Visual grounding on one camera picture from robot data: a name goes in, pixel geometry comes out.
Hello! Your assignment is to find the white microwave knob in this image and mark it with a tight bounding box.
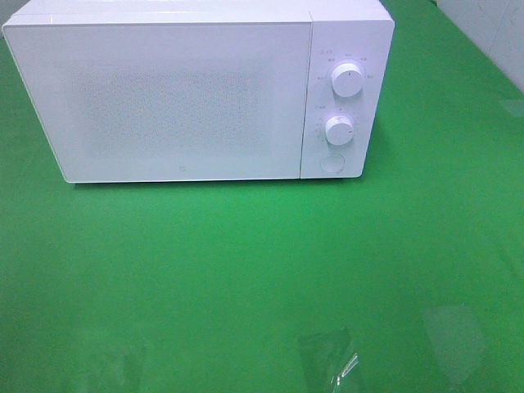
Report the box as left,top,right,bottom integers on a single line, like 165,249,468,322
331,59,365,98
325,115,355,146

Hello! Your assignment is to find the clear tape patch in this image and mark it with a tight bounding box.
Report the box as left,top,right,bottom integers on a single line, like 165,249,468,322
298,327,360,392

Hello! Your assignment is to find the white microwave oven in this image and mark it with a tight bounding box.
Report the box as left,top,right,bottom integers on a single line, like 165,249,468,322
2,1,395,179

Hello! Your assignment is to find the white microwave door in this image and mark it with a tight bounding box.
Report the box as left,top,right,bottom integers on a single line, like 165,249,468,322
5,22,311,183

